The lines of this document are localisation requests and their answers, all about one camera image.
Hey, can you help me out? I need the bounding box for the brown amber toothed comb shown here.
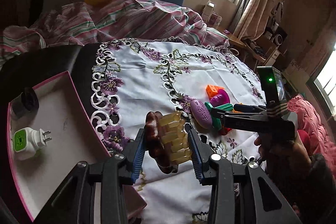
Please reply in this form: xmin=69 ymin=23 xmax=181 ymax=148
xmin=144 ymin=111 xmax=192 ymax=174

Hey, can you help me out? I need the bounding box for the green plastic spool toy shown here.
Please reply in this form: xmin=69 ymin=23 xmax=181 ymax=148
xmin=205 ymin=102 xmax=234 ymax=131

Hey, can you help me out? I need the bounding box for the purple patterned oval case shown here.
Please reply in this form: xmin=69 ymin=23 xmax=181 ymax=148
xmin=190 ymin=100 xmax=213 ymax=129

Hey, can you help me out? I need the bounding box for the magenta funnel cup toy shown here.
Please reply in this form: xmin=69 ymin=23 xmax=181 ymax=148
xmin=210 ymin=89 xmax=231 ymax=107

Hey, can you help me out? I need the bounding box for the green white plug-in device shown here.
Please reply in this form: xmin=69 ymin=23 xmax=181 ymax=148
xmin=13 ymin=127 xmax=52 ymax=161

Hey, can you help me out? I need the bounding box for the black grey cap bottle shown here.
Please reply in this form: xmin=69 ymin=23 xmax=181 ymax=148
xmin=11 ymin=88 xmax=39 ymax=119

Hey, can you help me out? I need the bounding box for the dark jacket right forearm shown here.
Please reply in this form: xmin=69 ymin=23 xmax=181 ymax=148
xmin=290 ymin=153 xmax=335 ymax=223

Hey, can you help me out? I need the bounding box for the person's right hand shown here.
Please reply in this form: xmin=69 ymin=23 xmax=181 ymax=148
xmin=254 ymin=134 xmax=311 ymax=203

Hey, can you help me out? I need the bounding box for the small red plastic piece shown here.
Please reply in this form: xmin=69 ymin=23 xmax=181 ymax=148
xmin=218 ymin=127 xmax=232 ymax=136

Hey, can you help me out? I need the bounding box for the pink fabric heap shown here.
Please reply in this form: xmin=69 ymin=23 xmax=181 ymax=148
xmin=288 ymin=95 xmax=335 ymax=177

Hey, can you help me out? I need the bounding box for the orange cube block toy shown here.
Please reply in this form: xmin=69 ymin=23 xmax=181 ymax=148
xmin=206 ymin=84 xmax=225 ymax=99

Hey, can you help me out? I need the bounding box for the wooden shelf with clutter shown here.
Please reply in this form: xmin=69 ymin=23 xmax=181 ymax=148
xmin=243 ymin=1 xmax=288 ymax=71

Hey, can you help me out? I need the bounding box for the white embroidered floral tablecloth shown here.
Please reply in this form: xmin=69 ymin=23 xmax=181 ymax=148
xmin=91 ymin=38 xmax=265 ymax=223

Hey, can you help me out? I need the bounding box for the wooden side desk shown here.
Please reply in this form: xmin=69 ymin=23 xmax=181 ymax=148
xmin=218 ymin=26 xmax=246 ymax=49

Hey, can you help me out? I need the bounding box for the pink white tray box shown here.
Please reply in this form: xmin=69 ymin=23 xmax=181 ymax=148
xmin=7 ymin=72 xmax=146 ymax=223

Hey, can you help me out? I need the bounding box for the pink jar on desk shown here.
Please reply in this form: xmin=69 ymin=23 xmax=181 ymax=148
xmin=209 ymin=12 xmax=222 ymax=26

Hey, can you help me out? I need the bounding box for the white box on desk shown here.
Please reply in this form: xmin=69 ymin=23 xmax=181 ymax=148
xmin=201 ymin=1 xmax=215 ymax=22

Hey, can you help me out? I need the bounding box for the striped pink green blanket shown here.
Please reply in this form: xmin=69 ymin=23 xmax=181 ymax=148
xmin=1 ymin=0 xmax=229 ymax=64

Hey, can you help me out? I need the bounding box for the black camera box green light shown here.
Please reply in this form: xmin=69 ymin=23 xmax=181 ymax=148
xmin=257 ymin=66 xmax=288 ymax=117

